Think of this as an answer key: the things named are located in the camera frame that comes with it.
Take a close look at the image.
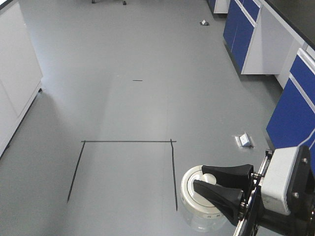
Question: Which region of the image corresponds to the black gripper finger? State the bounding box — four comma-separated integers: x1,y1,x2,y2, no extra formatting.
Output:
201,164,253,190
193,180,244,225

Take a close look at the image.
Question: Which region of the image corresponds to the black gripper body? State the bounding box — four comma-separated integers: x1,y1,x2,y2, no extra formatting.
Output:
234,149,275,236

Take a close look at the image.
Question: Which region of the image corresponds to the glass jar with white lid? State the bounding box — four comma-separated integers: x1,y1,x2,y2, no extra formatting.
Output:
180,165,227,233

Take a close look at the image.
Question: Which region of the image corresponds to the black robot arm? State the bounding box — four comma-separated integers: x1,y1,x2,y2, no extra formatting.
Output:
193,146,315,236

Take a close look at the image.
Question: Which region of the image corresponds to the floor socket box near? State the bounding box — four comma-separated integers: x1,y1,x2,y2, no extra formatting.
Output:
235,132,254,148

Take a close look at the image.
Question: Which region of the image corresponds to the floor socket box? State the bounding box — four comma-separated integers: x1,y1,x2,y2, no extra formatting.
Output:
235,132,254,148
199,20,209,26

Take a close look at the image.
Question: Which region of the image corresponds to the blue lab bench cabinet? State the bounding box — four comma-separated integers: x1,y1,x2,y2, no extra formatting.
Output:
208,0,315,150

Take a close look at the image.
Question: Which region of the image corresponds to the floor socket box far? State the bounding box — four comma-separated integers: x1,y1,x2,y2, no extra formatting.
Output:
199,20,209,26

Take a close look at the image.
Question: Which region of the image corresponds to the white cabinet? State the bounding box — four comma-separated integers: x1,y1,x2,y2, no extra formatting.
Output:
0,0,42,152

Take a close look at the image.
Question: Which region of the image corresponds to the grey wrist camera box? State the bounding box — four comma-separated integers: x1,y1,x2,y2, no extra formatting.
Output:
260,145,312,216

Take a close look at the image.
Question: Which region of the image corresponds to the white camera cable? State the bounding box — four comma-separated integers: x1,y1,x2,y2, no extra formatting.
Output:
296,127,315,148

